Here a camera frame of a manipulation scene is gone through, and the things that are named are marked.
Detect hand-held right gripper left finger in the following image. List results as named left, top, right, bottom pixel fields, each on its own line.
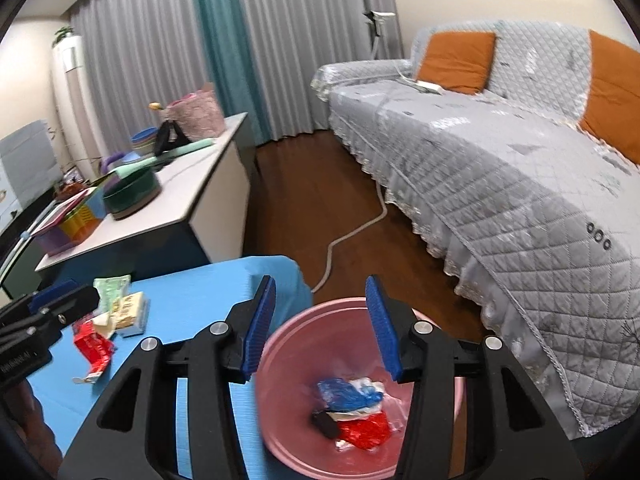
left=57, top=275, right=278, bottom=480

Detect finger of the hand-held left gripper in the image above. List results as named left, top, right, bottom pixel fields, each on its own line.
left=0, top=286, right=102, bottom=348
left=0, top=280, right=85, bottom=323

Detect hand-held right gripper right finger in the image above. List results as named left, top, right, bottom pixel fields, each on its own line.
left=365, top=275, right=586, bottom=480

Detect torn red cigarette carton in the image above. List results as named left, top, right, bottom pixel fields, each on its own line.
left=72, top=312, right=117, bottom=385

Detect pink plastic bin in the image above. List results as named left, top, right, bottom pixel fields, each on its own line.
left=255, top=298, right=466, bottom=480

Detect green printed packet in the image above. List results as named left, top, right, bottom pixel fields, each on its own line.
left=92, top=274, right=132, bottom=306

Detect yellow tissue pack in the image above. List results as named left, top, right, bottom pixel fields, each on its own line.
left=111, top=291, right=151, bottom=337

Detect blue plastic bag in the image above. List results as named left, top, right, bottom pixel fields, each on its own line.
left=316, top=377, right=386, bottom=411

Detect red plastic bag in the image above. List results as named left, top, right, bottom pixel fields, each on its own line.
left=337, top=412, right=393, bottom=448

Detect person's left hand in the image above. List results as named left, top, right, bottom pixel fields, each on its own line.
left=0, top=382, right=66, bottom=476

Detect television cabinet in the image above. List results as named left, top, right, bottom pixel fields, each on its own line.
left=0, top=200, right=61, bottom=301

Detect white stick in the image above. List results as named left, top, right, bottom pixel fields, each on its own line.
left=0, top=231, right=36, bottom=286

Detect colourful tin box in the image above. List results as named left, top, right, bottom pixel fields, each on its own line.
left=30, top=187, right=108, bottom=256

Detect blue tablecloth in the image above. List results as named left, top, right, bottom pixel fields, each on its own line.
left=25, top=255, right=313, bottom=480

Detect brown teapot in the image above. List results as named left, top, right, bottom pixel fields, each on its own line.
left=54, top=182, right=88, bottom=201

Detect dark green round tin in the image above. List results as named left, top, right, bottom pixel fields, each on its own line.
left=102, top=165, right=162, bottom=221

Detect television with grey cover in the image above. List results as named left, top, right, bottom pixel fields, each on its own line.
left=0, top=120, right=63, bottom=211

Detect white top coffee table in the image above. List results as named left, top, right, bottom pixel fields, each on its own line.
left=35, top=112, right=261, bottom=281

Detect stack of coloured bowls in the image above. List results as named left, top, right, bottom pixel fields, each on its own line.
left=131, top=127, right=160, bottom=156

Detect grey quilted sofa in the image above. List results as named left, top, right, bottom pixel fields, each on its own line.
left=310, top=20, right=640, bottom=441

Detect white standing air conditioner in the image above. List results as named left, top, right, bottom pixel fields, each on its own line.
left=50, top=34, right=108, bottom=176

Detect mint green towel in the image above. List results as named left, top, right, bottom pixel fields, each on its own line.
left=165, top=137, right=217, bottom=158

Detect pink fabric basket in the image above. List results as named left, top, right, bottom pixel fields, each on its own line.
left=165, top=82, right=226, bottom=142

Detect white power strip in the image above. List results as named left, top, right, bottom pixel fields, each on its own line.
left=400, top=76, right=443, bottom=95

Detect grey curtain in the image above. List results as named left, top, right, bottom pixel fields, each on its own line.
left=70, top=0, right=223, bottom=161
left=232, top=0, right=403, bottom=138

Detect orange cushion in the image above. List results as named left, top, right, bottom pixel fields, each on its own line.
left=577, top=30, right=640, bottom=166
left=416, top=31, right=497, bottom=95

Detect teal curtain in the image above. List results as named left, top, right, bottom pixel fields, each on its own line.
left=192, top=0, right=273, bottom=143

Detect white floor lamp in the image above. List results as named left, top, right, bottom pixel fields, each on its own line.
left=362, top=9, right=396, bottom=61

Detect white power cable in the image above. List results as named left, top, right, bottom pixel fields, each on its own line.
left=310, top=180, right=388, bottom=293

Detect purple plastic handle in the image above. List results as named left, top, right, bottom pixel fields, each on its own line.
left=100, top=152, right=136, bottom=173

